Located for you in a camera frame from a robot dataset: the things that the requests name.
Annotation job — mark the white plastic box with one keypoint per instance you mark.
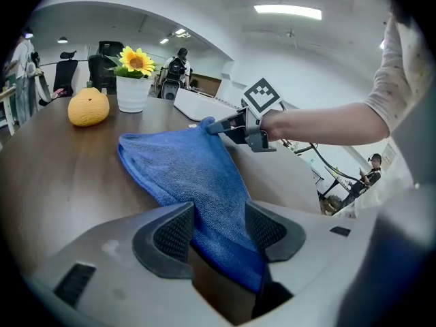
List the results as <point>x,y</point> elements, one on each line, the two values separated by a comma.
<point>201,106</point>

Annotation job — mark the blue towel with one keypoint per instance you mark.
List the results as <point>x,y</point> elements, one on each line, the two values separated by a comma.
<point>197,175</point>

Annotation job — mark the person's right forearm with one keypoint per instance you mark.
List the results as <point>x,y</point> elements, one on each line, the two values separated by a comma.
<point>323,124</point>

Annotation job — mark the potted artificial sunflower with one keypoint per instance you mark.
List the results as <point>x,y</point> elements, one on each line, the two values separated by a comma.
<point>133,90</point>

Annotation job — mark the wooden partition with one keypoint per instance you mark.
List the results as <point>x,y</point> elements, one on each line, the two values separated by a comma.
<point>206,83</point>

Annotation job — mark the white-legged wooden table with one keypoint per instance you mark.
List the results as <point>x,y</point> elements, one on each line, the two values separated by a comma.
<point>7,101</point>

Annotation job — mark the white star-print shirt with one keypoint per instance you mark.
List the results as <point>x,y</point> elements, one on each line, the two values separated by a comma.
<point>398,80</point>

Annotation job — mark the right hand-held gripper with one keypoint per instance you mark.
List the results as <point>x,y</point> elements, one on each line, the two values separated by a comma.
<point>262,97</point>

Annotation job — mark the orange fruit-shaped container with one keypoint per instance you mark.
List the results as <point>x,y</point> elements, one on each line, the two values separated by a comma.
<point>88,107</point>

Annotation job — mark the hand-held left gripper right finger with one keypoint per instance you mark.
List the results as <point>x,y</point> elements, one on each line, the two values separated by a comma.
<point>316,261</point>

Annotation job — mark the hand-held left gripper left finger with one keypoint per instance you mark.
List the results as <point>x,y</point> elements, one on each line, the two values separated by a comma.
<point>129,284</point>

